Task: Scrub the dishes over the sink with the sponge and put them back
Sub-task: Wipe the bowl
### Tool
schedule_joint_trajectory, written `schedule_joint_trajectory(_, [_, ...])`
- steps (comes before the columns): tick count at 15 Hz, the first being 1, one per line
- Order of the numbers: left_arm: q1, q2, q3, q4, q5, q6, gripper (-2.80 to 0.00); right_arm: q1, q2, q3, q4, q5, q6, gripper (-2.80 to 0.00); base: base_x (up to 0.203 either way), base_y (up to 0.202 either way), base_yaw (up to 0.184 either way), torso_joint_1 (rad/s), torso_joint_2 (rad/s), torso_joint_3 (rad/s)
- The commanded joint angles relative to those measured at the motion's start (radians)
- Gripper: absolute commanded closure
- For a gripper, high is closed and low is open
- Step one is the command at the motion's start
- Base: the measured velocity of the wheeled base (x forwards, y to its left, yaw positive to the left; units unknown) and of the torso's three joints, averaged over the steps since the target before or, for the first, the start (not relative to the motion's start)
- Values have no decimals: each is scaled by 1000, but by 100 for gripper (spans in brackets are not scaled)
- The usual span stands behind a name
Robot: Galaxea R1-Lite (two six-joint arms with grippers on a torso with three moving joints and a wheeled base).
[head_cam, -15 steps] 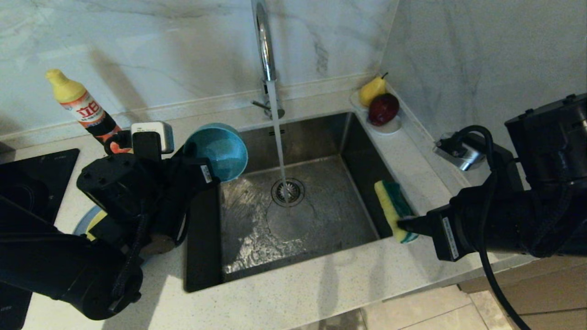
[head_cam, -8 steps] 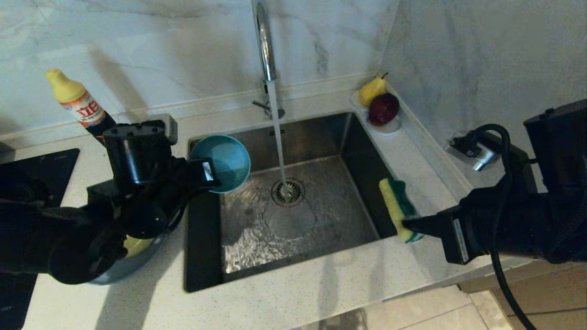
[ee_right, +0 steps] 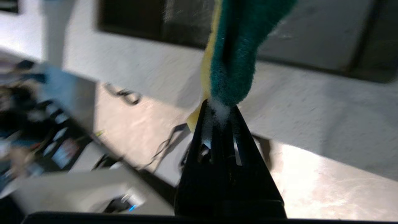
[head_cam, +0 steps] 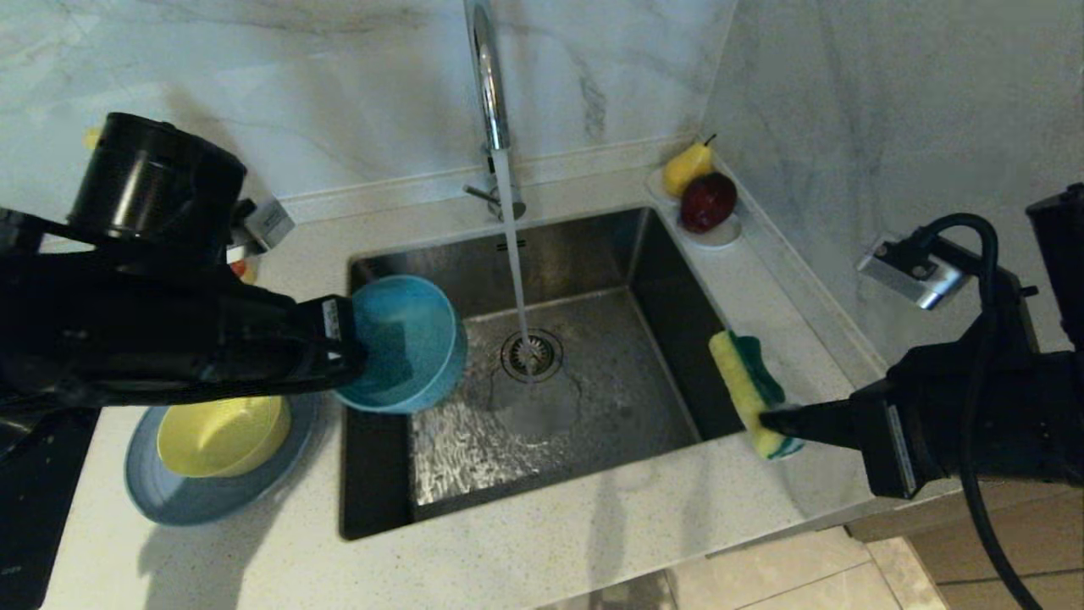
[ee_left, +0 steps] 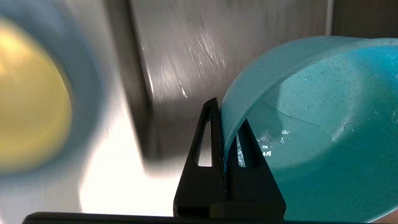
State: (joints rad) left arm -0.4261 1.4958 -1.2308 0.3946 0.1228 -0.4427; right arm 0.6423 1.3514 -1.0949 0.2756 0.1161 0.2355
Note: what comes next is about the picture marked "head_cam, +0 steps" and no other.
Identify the grey-blue plate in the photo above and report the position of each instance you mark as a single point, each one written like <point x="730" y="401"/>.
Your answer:
<point x="212" y="505"/>

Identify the red apple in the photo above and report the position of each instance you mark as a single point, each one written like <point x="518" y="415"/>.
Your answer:
<point x="705" y="203"/>

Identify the small white dish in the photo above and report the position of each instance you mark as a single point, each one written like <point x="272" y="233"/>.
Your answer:
<point x="720" y="239"/>

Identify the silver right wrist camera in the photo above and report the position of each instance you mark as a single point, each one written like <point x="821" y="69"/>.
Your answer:
<point x="923" y="280"/>

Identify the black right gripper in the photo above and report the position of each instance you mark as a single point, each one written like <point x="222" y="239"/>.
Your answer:
<point x="1008" y="415"/>

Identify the teal bowl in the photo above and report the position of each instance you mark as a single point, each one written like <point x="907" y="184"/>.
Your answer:
<point x="406" y="339"/>

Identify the chrome kitchen faucet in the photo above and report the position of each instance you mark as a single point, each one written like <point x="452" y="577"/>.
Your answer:
<point x="491" y="93"/>

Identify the yellow bowl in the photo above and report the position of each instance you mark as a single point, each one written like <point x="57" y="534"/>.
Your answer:
<point x="220" y="440"/>

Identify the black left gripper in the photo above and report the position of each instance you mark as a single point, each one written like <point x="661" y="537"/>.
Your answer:
<point x="212" y="339"/>

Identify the stainless steel sink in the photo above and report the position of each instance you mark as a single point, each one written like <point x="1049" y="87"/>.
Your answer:
<point x="593" y="254"/>

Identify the orange dish soap bottle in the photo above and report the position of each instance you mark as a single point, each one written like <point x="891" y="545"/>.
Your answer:
<point x="91" y="137"/>

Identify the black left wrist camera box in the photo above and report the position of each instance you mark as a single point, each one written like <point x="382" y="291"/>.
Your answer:
<point x="152" y="191"/>

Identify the metal sink drain strainer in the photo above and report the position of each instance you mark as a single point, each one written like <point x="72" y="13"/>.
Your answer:
<point x="549" y="363"/>

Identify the green and yellow sponge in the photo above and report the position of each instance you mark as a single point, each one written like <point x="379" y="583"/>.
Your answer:
<point x="737" y="381"/>

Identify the yellow pear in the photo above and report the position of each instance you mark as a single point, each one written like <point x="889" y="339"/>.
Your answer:
<point x="682" y="172"/>

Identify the black induction cooktop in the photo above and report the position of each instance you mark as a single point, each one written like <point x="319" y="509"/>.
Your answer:
<point x="34" y="525"/>

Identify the black right wrist motor cylinder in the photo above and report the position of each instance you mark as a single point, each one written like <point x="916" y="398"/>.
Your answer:
<point x="1059" y="263"/>

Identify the wooden cabinet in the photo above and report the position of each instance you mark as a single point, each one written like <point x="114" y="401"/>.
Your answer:
<point x="1050" y="542"/>

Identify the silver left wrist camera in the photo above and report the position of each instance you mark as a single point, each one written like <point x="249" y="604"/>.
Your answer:
<point x="267" y="222"/>

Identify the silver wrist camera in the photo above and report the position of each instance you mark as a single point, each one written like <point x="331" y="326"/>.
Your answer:
<point x="267" y="222"/>
<point x="923" y="280"/>

